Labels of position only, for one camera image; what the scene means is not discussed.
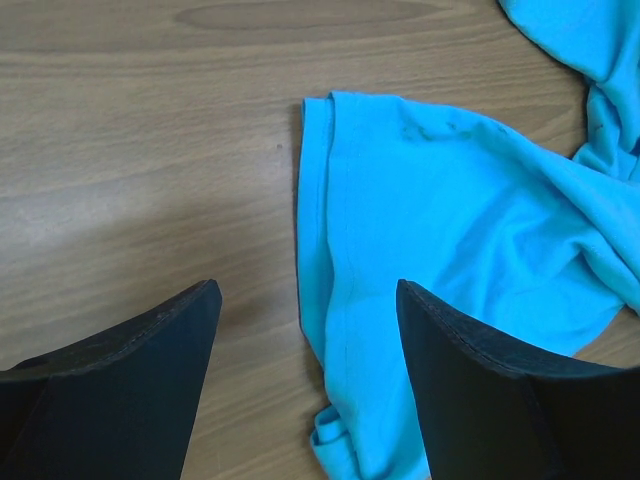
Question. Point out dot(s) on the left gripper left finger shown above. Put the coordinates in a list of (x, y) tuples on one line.
[(119, 404)]

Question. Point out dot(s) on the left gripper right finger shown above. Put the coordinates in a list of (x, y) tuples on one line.
[(491, 406)]

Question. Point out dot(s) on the turquoise t shirt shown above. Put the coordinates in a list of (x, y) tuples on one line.
[(543, 247)]

